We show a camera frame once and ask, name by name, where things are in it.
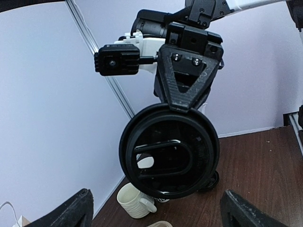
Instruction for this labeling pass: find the cardboard cup carrier tray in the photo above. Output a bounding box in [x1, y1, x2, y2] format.
[147, 220, 173, 227]

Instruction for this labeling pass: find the brown paper takeout bag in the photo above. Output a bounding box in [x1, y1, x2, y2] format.
[0, 201, 32, 227]

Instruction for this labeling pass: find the black plastic cup lid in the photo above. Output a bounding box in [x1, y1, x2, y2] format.
[119, 104, 220, 199]

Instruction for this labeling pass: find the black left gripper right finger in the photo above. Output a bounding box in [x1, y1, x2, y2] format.
[220, 190, 284, 227]

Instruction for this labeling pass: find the aluminium front rail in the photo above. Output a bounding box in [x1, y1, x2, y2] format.
[283, 112, 303, 153]

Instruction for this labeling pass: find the stack of black cup lids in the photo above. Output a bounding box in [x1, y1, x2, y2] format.
[198, 171, 220, 192]

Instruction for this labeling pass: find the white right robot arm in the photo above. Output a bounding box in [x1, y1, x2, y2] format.
[131, 0, 270, 113]

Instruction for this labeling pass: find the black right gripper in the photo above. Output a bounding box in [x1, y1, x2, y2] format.
[154, 22, 224, 113]

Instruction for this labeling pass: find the right aluminium frame post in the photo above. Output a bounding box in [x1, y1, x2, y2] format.
[63, 0, 135, 119]

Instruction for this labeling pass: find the stack of black paper cups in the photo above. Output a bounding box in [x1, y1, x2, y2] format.
[154, 197, 169, 203]

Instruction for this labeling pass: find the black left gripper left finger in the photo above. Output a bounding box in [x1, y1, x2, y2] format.
[28, 188, 94, 227]

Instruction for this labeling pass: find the cream ribbed ceramic mug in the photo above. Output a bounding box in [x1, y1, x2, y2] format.
[116, 183, 157, 219]

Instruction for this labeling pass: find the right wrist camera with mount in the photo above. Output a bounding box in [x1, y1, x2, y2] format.
[94, 30, 165, 76]

